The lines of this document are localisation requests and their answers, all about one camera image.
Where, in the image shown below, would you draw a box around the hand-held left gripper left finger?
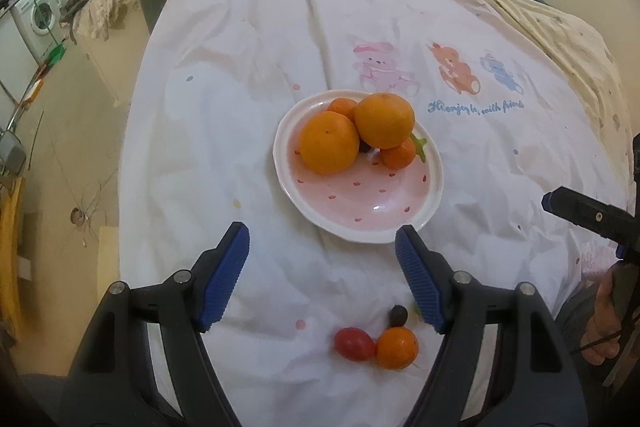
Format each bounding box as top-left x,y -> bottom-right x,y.
65,221 -> 251,427

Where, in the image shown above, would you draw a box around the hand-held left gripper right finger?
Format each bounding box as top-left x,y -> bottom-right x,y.
394,224 -> 588,427

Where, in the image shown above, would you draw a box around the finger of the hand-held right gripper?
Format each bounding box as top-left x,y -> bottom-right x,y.
541,186 -> 640,263

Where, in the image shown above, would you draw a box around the small mandarin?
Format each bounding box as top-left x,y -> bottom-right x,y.
376,327 -> 419,370
327,98 -> 360,122
381,137 -> 417,170

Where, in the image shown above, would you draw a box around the red cherry tomato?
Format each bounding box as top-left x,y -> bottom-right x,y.
334,327 -> 376,362

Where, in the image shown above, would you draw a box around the pink strawberry-pattern plate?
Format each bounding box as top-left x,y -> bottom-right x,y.
273,89 -> 444,244

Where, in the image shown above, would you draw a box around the large orange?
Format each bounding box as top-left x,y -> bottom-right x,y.
354,93 -> 416,150
298,111 -> 361,175

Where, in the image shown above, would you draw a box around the person's right hand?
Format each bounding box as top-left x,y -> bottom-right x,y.
582,267 -> 626,366

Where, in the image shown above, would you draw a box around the cream patterned bed sheet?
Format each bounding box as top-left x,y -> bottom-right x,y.
240,0 -> 636,168

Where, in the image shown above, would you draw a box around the yellow wooden chair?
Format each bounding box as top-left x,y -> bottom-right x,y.
0,177 -> 28,348

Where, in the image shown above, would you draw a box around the person's grey trousers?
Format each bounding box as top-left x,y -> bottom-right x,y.
17,297 -> 613,427

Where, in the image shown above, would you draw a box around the cream floral cloth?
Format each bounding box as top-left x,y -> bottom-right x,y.
72,0 -> 143,42

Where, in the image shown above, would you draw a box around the white washing machine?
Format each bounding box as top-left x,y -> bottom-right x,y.
12,0 -> 63,60

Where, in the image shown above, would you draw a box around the white bed frame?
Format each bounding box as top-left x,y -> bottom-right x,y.
82,14 -> 153,108

